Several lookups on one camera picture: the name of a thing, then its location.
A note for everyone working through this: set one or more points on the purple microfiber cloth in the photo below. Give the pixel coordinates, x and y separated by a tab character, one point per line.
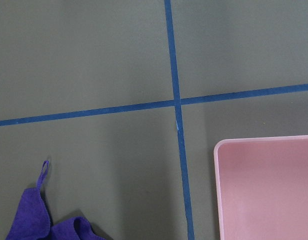
32	220

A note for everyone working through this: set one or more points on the pink plastic box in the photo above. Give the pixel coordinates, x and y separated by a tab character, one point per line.
262	188

